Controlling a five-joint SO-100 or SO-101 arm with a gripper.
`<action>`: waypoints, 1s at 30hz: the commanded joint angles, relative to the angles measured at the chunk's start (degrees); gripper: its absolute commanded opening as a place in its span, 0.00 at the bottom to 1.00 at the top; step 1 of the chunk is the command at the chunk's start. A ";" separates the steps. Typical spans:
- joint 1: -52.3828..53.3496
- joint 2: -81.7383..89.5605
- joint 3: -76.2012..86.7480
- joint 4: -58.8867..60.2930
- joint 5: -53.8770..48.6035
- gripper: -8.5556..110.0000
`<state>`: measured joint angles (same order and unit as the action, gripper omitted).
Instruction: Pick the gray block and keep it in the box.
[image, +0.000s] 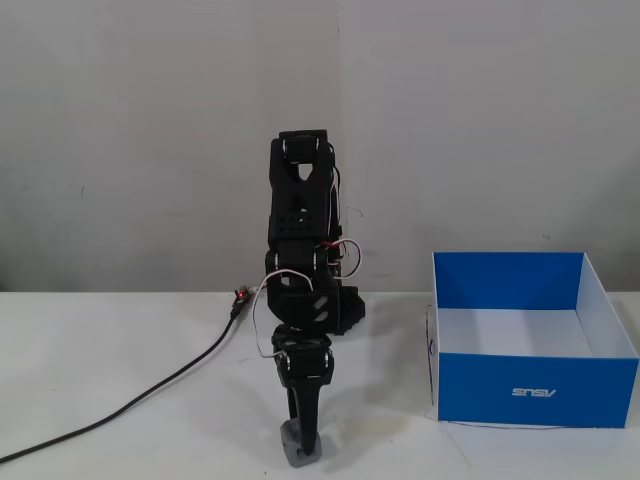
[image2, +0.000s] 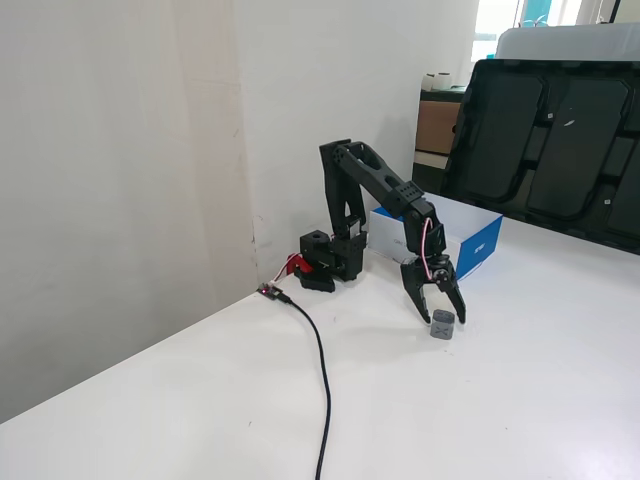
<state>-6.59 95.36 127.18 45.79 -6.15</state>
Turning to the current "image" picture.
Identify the controller board with red LED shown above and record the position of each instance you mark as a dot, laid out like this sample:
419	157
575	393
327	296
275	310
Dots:
242	296

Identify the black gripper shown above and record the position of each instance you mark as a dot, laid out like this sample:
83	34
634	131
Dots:
306	364

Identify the blue ASUS cardboard box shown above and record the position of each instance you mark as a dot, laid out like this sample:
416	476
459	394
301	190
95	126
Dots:
530	385

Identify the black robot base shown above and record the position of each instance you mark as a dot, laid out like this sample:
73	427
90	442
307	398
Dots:
352	310

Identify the gray hollow block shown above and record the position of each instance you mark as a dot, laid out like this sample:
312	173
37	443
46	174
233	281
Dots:
295	457

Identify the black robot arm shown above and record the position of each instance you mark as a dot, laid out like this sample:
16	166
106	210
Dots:
300	220

